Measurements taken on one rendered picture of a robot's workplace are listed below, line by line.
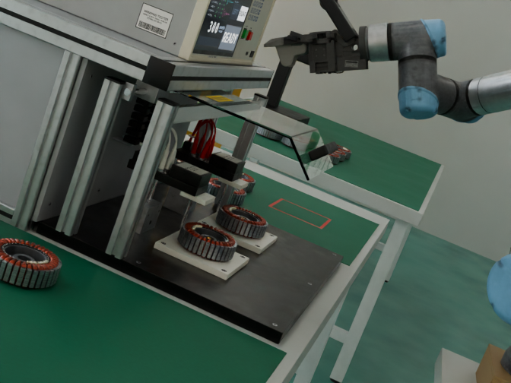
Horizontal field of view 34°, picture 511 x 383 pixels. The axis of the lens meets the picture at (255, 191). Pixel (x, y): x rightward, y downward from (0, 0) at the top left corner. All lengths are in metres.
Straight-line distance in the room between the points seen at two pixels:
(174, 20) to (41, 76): 0.25
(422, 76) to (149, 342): 0.75
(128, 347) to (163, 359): 0.05
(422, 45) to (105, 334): 0.84
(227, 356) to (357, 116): 5.69
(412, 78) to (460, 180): 5.24
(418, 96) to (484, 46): 5.20
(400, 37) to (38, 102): 0.70
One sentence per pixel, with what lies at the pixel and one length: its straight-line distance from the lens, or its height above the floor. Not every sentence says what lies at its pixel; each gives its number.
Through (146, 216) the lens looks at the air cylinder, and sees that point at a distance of 1.62.
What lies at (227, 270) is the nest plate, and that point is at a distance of 1.56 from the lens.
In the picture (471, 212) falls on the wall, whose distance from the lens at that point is 6.92.
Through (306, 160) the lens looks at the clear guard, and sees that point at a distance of 1.47.
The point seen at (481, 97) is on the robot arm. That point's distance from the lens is 1.71.
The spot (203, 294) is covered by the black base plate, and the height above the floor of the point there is 0.77.
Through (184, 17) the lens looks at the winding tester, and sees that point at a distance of 1.53.
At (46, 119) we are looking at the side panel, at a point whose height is 0.95.
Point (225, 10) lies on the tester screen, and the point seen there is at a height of 1.22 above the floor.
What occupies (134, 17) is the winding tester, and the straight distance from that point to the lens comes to 1.56.
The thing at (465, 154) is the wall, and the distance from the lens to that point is 6.86.
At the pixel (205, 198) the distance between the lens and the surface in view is 1.60.
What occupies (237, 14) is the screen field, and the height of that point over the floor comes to 1.22.
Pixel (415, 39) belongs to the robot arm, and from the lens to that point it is 1.69.
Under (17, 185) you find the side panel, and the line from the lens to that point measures 1.54.
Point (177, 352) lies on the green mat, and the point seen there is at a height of 0.75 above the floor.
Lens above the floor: 1.26
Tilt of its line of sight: 12 degrees down
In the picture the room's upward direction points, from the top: 21 degrees clockwise
